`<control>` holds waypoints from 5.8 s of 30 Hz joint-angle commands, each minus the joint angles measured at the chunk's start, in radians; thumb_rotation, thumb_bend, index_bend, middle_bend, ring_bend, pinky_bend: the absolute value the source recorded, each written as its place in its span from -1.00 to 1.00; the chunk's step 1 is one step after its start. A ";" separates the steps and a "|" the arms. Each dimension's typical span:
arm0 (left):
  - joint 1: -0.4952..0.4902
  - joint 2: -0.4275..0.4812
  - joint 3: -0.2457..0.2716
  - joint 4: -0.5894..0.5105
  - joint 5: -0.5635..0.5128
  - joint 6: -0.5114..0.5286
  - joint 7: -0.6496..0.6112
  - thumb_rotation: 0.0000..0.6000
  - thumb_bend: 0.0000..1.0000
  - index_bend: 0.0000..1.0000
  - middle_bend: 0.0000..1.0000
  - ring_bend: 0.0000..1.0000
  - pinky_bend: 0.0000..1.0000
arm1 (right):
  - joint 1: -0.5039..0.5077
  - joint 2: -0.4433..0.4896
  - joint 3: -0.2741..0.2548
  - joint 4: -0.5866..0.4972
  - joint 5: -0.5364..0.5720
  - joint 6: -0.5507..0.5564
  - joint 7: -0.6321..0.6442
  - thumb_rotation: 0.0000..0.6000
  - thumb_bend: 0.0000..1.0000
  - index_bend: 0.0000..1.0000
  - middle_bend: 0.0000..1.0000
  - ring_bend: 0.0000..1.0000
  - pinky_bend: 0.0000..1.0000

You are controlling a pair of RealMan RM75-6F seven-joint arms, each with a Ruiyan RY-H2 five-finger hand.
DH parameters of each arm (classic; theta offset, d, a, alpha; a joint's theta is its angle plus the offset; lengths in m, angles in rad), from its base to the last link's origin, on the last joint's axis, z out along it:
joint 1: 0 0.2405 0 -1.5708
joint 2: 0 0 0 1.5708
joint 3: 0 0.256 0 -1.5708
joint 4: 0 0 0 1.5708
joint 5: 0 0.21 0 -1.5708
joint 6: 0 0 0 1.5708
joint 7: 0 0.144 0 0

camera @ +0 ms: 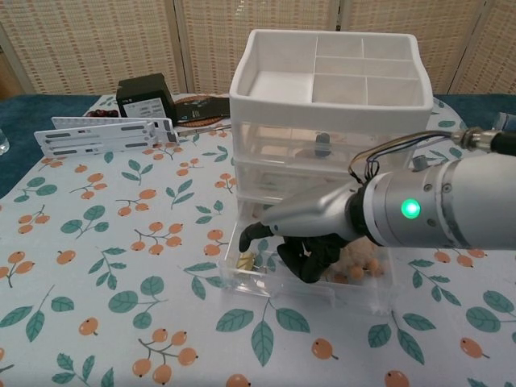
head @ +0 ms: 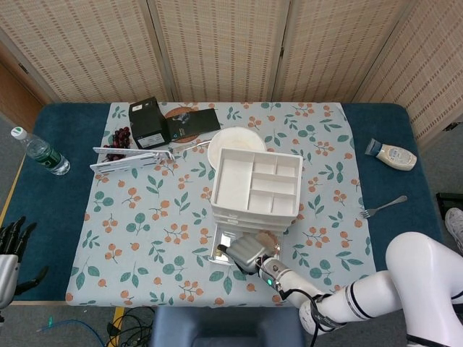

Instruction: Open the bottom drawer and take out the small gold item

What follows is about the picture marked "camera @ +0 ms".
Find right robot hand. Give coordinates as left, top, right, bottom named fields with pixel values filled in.
left=239, top=183, right=364, bottom=285

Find beige plush toy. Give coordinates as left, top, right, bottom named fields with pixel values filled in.
left=328, top=237, right=382, bottom=283

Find clear plastic drawer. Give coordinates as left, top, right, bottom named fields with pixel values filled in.
left=234, top=160, right=366, bottom=201
left=230, top=116, right=433, bottom=173
left=217, top=199, right=394, bottom=318

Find white drawer organizer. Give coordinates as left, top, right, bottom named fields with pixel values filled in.
left=228, top=28, right=435, bottom=247

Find small gold clip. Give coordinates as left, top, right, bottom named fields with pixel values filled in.
left=235, top=252, right=258, bottom=272

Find silver table knife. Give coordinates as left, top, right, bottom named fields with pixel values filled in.
left=177, top=123, right=233, bottom=137

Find flat black printed card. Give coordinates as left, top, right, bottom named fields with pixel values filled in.
left=173, top=98, right=231, bottom=122

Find floral tablecloth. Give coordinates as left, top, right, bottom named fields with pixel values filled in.
left=0, top=94, right=516, bottom=387

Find black cardboard box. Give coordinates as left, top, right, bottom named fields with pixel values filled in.
left=115, top=73, right=175, bottom=120

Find white folding stand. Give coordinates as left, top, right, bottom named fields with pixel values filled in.
left=34, top=116, right=179, bottom=157

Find dark red grapes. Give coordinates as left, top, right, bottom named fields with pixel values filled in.
left=86, top=107, right=120, bottom=119

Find bamboo folding screen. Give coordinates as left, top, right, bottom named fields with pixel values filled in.
left=0, top=0, right=516, bottom=98

